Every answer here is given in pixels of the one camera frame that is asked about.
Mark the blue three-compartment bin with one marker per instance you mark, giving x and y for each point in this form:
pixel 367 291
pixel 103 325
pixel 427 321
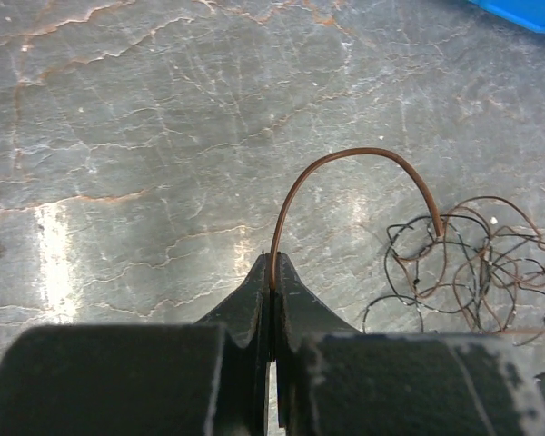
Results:
pixel 529 14

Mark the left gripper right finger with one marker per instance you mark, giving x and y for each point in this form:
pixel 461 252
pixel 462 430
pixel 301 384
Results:
pixel 334 380

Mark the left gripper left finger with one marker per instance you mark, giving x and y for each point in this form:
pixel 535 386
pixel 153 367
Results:
pixel 208 377

